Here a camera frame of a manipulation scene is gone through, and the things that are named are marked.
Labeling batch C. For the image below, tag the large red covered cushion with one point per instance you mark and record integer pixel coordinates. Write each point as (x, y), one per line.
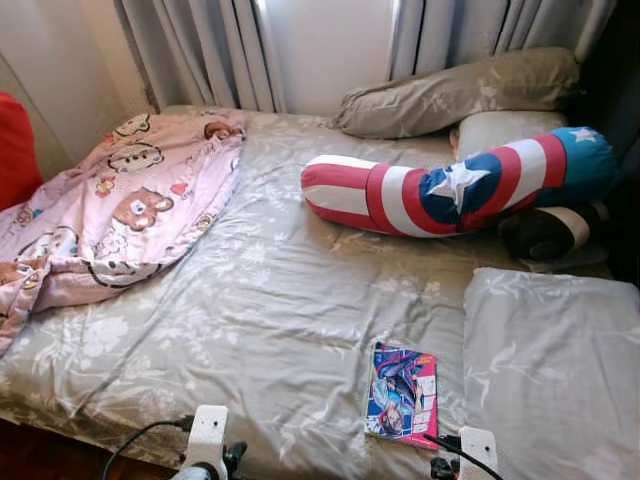
(15, 150)

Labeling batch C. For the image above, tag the navy blue upright mattress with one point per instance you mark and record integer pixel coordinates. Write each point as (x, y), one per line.
(620, 150)

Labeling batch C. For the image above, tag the black round plush cushion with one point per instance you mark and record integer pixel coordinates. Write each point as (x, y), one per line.
(540, 235)

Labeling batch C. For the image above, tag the bed with beige floral sheet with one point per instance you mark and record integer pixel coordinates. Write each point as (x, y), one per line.
(290, 320)

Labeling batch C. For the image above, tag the small pink plush toy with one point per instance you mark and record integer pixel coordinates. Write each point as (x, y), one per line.
(453, 138)

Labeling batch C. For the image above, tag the red white blue star bolster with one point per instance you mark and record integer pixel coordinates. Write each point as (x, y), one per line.
(350, 190)

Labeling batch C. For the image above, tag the grey pleated curtain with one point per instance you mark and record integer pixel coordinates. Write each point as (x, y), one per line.
(480, 30)
(200, 50)

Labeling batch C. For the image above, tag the plain white pillow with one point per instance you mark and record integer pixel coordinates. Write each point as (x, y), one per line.
(500, 130)

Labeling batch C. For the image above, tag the beige floral pillow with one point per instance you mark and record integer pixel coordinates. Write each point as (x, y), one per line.
(450, 95)

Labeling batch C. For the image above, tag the colourful comic book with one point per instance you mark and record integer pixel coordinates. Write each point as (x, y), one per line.
(400, 395)

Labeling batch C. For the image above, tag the pink cartoon print blanket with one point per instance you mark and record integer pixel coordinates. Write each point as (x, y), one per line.
(130, 190)

